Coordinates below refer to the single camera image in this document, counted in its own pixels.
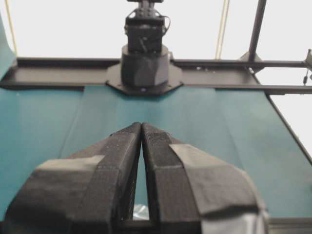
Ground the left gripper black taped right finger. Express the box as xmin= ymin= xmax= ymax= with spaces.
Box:
xmin=141 ymin=122 xmax=269 ymax=234

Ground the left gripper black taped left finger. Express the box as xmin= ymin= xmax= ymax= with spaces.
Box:
xmin=4 ymin=122 xmax=141 ymax=234

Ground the clear zip bag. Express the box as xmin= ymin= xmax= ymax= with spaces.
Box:
xmin=133 ymin=204 xmax=150 ymax=220

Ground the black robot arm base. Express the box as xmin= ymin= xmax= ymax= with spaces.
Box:
xmin=106 ymin=0 xmax=183 ymax=96

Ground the teal table mat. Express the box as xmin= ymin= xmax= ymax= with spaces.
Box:
xmin=0 ymin=9 xmax=312 ymax=220

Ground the black aluminium frame rail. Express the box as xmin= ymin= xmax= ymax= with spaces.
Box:
xmin=0 ymin=58 xmax=312 ymax=96

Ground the yellow strap left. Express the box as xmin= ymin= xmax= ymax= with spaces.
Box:
xmin=5 ymin=0 xmax=19 ymax=57

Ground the yellow strap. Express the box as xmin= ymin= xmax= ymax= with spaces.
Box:
xmin=214 ymin=0 xmax=231 ymax=59
xmin=5 ymin=0 xmax=19 ymax=57

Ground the yellow strap right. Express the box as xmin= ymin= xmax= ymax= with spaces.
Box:
xmin=214 ymin=0 xmax=231 ymax=59

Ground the black vertical frame post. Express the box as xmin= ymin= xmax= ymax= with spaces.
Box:
xmin=248 ymin=0 xmax=267 ymax=63

